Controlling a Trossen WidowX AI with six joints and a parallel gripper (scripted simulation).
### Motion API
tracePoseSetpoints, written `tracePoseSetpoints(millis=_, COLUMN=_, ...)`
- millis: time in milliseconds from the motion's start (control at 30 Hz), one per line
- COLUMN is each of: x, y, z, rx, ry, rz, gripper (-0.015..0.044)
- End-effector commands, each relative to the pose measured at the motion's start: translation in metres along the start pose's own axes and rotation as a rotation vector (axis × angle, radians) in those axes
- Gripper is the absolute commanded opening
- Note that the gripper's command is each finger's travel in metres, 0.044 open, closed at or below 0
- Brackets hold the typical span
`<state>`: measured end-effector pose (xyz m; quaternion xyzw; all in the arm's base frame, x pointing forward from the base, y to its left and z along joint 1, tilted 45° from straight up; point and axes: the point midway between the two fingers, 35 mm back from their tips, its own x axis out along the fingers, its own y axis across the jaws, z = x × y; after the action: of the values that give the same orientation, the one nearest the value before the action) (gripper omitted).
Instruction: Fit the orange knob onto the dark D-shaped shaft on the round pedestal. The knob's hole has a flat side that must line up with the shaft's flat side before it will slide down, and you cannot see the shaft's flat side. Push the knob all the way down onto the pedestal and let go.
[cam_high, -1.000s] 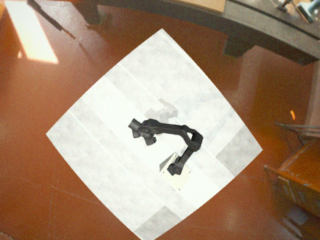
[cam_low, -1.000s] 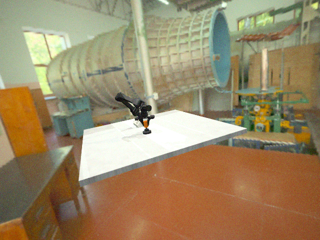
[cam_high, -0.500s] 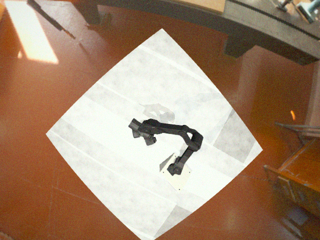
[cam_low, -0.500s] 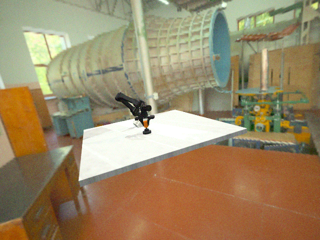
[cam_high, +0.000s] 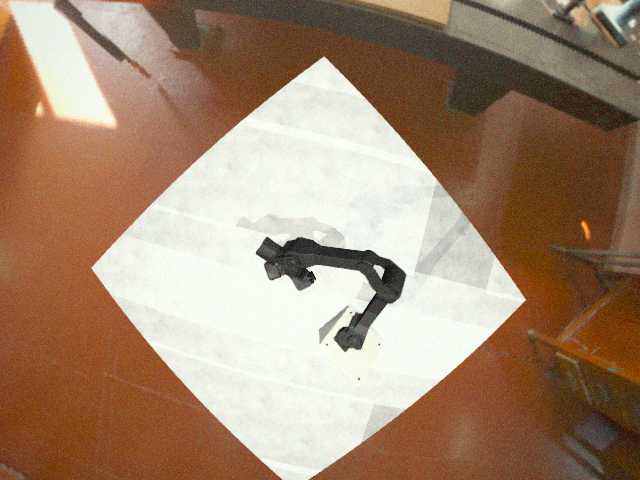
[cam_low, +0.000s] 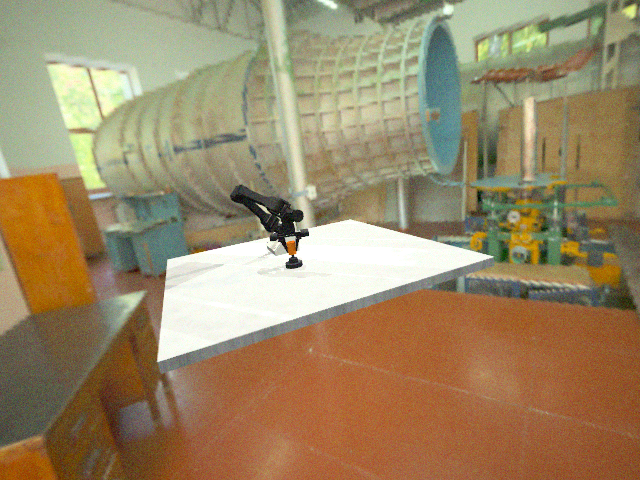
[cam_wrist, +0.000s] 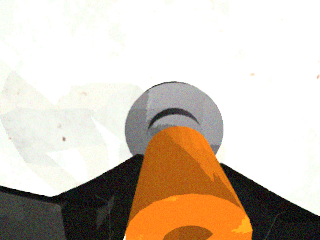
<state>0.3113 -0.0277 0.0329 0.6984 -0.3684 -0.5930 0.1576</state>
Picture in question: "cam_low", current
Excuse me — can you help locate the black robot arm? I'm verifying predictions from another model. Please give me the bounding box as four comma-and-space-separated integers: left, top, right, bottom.
230, 184, 304, 234

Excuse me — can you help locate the grey round pedestal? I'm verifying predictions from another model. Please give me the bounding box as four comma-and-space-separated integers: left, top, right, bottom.
285, 255, 303, 269

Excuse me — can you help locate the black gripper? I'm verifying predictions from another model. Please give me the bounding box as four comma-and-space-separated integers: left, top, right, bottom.
270, 221, 309, 253

